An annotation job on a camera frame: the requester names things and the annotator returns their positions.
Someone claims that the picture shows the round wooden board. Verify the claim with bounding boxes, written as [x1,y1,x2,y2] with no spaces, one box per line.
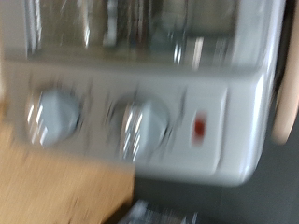
[270,0,299,146]

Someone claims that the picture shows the silver oven knob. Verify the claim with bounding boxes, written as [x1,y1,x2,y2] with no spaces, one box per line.
[25,89,82,147]
[118,98,172,163]

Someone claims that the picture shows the silver toaster oven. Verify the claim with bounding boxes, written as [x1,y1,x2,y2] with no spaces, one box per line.
[0,0,288,188]

